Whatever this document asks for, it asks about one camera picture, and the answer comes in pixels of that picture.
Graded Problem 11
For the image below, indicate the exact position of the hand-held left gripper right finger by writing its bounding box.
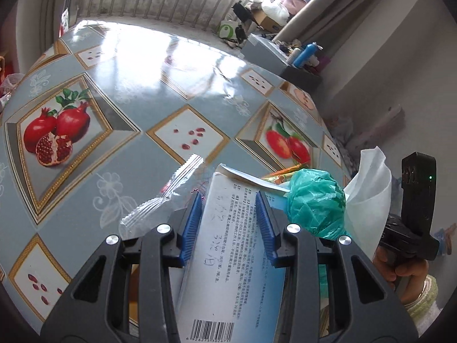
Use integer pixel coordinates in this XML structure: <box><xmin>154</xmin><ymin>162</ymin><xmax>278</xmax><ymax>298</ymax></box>
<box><xmin>255</xmin><ymin>190</ymin><xmax>418</xmax><ymax>343</ymax></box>

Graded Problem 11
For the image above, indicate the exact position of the cardboard box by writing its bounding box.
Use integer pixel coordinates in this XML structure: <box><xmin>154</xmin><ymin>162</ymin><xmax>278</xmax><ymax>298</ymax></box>
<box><xmin>253</xmin><ymin>7</ymin><xmax>282</xmax><ymax>33</ymax></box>

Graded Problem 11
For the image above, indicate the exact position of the white medicine box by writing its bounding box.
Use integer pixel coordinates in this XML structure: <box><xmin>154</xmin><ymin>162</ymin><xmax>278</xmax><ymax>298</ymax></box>
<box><xmin>177</xmin><ymin>163</ymin><xmax>291</xmax><ymax>343</ymax></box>

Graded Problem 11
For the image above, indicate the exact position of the white green bag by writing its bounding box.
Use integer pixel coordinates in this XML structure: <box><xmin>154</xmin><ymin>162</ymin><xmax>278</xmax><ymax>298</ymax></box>
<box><xmin>219</xmin><ymin>19</ymin><xmax>238</xmax><ymax>40</ymax></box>

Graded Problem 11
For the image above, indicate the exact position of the pink long roll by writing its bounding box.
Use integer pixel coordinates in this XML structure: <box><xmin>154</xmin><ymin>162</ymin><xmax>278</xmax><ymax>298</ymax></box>
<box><xmin>352</xmin><ymin>104</ymin><xmax>406</xmax><ymax>151</ymax></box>

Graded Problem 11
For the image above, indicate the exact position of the white tissue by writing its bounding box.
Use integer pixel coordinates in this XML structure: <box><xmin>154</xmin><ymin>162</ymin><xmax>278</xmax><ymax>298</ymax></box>
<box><xmin>343</xmin><ymin>146</ymin><xmax>391</xmax><ymax>236</ymax></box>

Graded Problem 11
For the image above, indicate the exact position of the person's right hand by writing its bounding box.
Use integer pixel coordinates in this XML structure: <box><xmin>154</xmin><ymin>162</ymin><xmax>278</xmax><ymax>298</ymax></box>
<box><xmin>371</xmin><ymin>248</ymin><xmax>429</xmax><ymax>294</ymax></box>

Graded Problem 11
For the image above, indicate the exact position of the green plastic bag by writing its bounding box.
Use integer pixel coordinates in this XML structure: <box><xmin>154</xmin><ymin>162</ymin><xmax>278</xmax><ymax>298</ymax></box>
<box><xmin>286</xmin><ymin>169</ymin><xmax>347</xmax><ymax>240</ymax></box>

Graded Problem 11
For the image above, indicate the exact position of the person's right forearm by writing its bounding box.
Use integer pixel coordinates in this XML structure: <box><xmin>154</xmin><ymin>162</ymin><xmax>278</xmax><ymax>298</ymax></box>
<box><xmin>400</xmin><ymin>275</ymin><xmax>441</xmax><ymax>333</ymax></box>

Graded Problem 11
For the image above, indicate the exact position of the blue spray bottle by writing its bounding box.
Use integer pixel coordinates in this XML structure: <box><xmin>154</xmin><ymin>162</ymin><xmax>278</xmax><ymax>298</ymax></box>
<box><xmin>293</xmin><ymin>42</ymin><xmax>318</xmax><ymax>68</ymax></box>

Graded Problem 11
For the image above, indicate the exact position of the yellow snack packet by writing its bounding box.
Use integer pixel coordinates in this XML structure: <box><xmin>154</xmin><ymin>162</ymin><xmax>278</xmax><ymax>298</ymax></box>
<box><xmin>260</xmin><ymin>163</ymin><xmax>309</xmax><ymax>183</ymax></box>

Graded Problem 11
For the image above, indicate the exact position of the grey cabinet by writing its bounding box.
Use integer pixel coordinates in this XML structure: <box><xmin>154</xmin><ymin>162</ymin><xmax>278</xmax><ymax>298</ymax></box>
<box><xmin>243</xmin><ymin>35</ymin><xmax>324</xmax><ymax>93</ymax></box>

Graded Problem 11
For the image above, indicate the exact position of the clear plastic bag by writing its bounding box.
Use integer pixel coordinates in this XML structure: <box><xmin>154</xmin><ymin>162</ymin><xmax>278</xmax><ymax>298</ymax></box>
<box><xmin>0</xmin><ymin>72</ymin><xmax>25</xmax><ymax>109</ymax></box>

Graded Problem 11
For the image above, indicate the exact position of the beige curtain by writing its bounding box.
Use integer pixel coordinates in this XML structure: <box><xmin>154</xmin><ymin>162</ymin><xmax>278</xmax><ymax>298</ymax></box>
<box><xmin>275</xmin><ymin>0</ymin><xmax>429</xmax><ymax>43</ymax></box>

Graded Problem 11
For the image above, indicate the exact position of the fruit-print tablecloth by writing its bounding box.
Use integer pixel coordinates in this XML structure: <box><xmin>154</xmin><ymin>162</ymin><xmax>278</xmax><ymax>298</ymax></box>
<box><xmin>0</xmin><ymin>19</ymin><xmax>358</xmax><ymax>336</ymax></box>

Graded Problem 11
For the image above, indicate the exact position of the black bag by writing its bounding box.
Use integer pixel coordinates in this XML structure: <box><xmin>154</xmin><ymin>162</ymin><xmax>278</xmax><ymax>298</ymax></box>
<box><xmin>231</xmin><ymin>2</ymin><xmax>252</xmax><ymax>22</ymax></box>

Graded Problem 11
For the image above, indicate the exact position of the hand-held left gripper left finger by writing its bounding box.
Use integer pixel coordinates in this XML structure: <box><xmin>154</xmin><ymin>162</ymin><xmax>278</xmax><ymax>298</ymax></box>
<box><xmin>41</xmin><ymin>190</ymin><xmax>204</xmax><ymax>343</ymax></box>

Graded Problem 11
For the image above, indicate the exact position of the clear plastic wrapper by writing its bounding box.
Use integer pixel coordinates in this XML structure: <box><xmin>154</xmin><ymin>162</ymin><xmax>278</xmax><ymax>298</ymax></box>
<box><xmin>119</xmin><ymin>154</ymin><xmax>204</xmax><ymax>227</ymax></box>

